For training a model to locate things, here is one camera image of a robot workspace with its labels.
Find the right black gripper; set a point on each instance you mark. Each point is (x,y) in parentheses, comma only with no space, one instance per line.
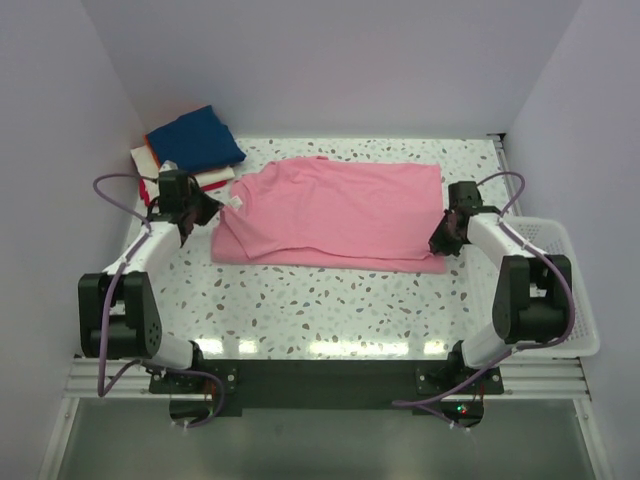
(439,245)

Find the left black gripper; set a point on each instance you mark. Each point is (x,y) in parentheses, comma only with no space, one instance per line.
(212,206)

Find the pink t shirt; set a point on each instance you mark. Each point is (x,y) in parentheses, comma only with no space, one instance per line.
(313,211)

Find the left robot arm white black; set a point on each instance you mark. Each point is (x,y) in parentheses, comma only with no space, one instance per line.
(118,313)

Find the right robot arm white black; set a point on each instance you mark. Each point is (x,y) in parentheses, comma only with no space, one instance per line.
(533,306)

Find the red folded t shirt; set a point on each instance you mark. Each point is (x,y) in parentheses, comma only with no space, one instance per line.
(148,190)

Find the white folded t shirt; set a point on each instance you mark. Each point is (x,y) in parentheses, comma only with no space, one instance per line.
(147,166)

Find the blue folded t shirt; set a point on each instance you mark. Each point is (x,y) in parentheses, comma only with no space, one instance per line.
(197,141)

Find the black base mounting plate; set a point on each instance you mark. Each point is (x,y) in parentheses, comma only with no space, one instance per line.
(240,385)

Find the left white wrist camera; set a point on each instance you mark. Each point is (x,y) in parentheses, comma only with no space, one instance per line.
(168,166)

